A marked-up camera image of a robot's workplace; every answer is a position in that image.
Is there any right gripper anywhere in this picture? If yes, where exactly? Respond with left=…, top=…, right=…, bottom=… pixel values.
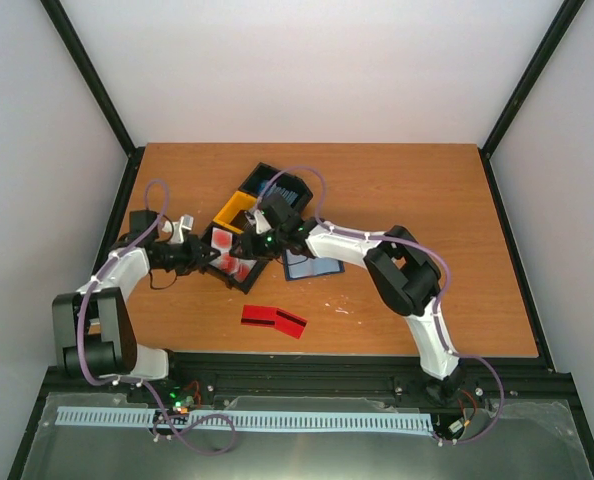
left=230, top=229, right=286, bottom=263

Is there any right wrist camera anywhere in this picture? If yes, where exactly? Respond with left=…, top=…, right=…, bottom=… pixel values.
left=244, top=209, right=272, bottom=235

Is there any blue leather card holder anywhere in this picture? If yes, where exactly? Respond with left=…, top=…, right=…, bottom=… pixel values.
left=281, top=251, right=345, bottom=281

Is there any white red card stack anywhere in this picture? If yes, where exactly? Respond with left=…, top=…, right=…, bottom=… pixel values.
left=210, top=228, right=253, bottom=281

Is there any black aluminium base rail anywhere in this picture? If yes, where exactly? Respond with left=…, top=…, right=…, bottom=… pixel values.
left=46, top=349, right=576, bottom=401

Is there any right black bin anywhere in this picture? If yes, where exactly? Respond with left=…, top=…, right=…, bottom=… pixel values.
left=239, top=162, right=313, bottom=212

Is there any light blue cable duct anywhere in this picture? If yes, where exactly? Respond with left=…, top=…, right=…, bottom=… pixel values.
left=54, top=406, right=433, bottom=436

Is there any left black bin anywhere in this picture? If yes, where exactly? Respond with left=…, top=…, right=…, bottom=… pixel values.
left=201, top=223, right=268, bottom=294

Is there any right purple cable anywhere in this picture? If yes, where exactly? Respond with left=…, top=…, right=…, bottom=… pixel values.
left=254, top=165, right=452, bottom=361

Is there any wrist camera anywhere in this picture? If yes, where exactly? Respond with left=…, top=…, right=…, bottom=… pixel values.
left=162, top=214, right=194, bottom=245
left=244, top=209, right=272, bottom=235

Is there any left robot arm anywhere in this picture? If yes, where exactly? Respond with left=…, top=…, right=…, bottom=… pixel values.
left=52, top=209, right=220, bottom=403

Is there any right black frame post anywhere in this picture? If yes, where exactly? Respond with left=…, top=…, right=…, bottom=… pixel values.
left=480, top=0, right=587, bottom=159

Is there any black frame post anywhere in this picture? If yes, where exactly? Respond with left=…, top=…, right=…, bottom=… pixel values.
left=480, top=0, right=587, bottom=159
left=39, top=0, right=146, bottom=161

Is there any black bin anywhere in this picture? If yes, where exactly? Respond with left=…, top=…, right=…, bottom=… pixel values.
left=201, top=223, right=268, bottom=294
left=239, top=162, right=313, bottom=212

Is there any blue card stack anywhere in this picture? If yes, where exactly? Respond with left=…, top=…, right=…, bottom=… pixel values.
left=257, top=180, right=300, bottom=206

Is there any left black frame post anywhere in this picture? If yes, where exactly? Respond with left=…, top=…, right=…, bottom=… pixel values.
left=39, top=0, right=146, bottom=161

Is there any red black-stripe credit card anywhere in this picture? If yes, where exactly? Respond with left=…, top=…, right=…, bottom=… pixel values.
left=274, top=309, right=307, bottom=339

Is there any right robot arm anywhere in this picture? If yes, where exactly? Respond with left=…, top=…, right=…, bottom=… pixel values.
left=230, top=194, right=464, bottom=404

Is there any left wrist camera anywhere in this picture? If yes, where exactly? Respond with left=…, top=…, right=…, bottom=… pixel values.
left=162, top=214, right=194, bottom=245

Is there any yellow middle bin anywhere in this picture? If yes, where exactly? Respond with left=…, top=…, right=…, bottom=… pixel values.
left=213, top=190, right=257, bottom=234

